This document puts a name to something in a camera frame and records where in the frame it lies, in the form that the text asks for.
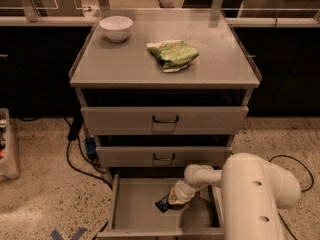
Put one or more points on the grey top drawer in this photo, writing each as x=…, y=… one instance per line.
x=163, y=120

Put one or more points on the blue power adapter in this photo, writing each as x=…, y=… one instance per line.
x=90, y=146

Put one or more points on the white ceramic bowl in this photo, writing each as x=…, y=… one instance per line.
x=116, y=28

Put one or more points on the grey drawer cabinet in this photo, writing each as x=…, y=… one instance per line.
x=108, y=74

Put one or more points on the clear plastic bin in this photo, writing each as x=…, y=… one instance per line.
x=9, y=161

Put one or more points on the black power plug block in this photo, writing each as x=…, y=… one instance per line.
x=75, y=127

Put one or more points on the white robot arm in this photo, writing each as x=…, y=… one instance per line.
x=253, y=190

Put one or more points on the grey middle drawer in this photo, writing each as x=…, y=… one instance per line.
x=156, y=156

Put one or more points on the grey bottom drawer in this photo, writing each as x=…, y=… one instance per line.
x=135, y=216

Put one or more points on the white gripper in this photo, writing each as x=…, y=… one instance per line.
x=180, y=193

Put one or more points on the grey drawer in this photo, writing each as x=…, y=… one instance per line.
x=156, y=156
x=163, y=120
x=135, y=216

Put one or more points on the green chip bag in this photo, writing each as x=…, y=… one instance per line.
x=173, y=55

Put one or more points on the black rxbar snack bar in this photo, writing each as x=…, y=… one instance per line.
x=163, y=205

